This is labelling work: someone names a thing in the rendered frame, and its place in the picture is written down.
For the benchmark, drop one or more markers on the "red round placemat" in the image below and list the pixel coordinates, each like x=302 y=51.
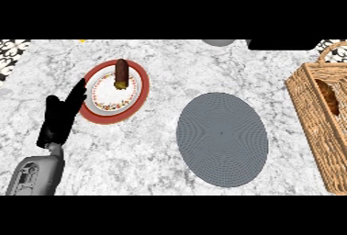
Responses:
x=137 y=98

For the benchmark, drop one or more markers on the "grey oval placemat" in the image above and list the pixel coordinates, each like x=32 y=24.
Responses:
x=221 y=139

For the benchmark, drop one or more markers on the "brown corn cob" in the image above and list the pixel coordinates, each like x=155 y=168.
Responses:
x=121 y=73

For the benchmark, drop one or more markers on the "small yellow object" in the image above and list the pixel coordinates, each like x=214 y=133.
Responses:
x=81 y=40

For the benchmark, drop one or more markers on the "grey round object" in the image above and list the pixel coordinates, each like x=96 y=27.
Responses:
x=218 y=42

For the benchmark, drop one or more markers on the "wicker basket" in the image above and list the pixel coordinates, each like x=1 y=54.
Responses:
x=316 y=122

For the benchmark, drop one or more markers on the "white floral rimmed plate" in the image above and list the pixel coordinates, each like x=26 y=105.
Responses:
x=112 y=95

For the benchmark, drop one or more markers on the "brown croissant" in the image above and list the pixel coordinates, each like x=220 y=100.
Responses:
x=329 y=96

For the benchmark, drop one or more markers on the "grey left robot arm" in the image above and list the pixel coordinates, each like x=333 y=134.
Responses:
x=38 y=174

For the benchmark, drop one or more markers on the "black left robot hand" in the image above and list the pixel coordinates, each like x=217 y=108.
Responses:
x=57 y=116

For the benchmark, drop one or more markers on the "black appliance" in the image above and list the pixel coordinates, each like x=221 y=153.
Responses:
x=282 y=44

